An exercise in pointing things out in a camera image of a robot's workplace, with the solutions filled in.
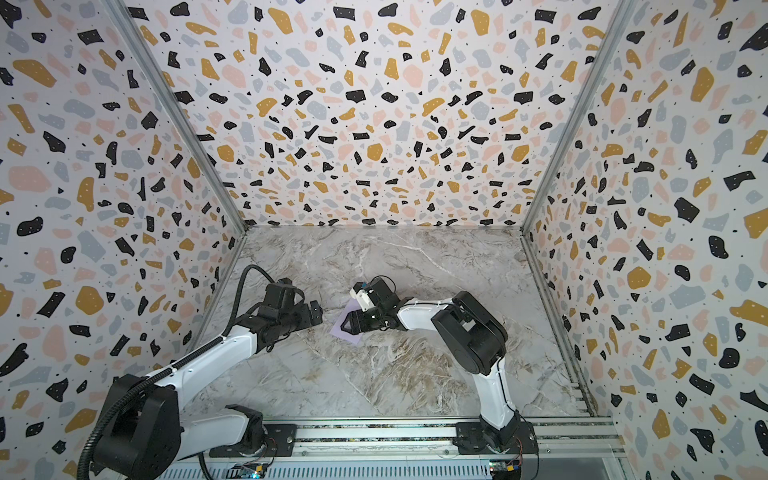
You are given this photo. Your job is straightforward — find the aluminium corner post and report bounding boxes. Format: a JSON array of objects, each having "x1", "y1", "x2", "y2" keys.
[
  {"x1": 102, "y1": 0, "x2": 248, "y2": 235},
  {"x1": 520, "y1": 0, "x2": 637, "y2": 236}
]

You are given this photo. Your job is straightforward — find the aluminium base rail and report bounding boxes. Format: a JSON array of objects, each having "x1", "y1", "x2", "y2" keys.
[{"x1": 157, "y1": 417, "x2": 634, "y2": 479}]

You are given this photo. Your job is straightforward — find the right aluminium corner post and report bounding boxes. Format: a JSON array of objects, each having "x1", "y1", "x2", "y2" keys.
[{"x1": 520, "y1": 0, "x2": 637, "y2": 236}]

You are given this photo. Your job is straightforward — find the lilac square paper sheet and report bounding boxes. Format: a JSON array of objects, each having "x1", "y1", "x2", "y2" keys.
[{"x1": 329, "y1": 298, "x2": 367, "y2": 346}]

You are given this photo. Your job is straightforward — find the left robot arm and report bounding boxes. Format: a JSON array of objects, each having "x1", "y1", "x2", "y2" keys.
[{"x1": 76, "y1": 278, "x2": 323, "y2": 479}]

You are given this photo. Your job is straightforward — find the left circuit board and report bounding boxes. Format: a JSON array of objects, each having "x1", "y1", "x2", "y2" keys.
[{"x1": 225, "y1": 462, "x2": 269, "y2": 480}]

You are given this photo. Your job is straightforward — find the left black corrugated cable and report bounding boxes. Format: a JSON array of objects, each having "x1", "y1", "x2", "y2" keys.
[{"x1": 76, "y1": 263, "x2": 277, "y2": 480}]

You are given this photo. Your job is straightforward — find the circuit board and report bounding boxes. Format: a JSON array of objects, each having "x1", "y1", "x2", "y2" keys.
[
  {"x1": 489, "y1": 459, "x2": 522, "y2": 480},
  {"x1": 225, "y1": 462, "x2": 269, "y2": 480}
]

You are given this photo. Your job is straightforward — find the left aluminium corner post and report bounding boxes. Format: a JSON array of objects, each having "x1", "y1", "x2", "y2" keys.
[{"x1": 102, "y1": 0, "x2": 248, "y2": 235}]

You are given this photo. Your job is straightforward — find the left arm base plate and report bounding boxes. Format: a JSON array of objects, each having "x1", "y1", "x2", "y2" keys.
[{"x1": 209, "y1": 423, "x2": 297, "y2": 461}]

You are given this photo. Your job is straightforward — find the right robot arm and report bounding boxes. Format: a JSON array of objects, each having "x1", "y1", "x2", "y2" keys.
[{"x1": 341, "y1": 276, "x2": 520, "y2": 438}]

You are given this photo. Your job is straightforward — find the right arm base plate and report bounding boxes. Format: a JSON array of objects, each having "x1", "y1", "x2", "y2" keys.
[{"x1": 453, "y1": 420, "x2": 539, "y2": 455}]

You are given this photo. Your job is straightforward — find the right circuit board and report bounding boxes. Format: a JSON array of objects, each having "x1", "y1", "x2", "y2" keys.
[{"x1": 489, "y1": 459, "x2": 522, "y2": 480}]

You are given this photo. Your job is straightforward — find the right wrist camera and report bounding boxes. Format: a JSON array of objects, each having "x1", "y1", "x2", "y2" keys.
[{"x1": 350, "y1": 282, "x2": 375, "y2": 311}]

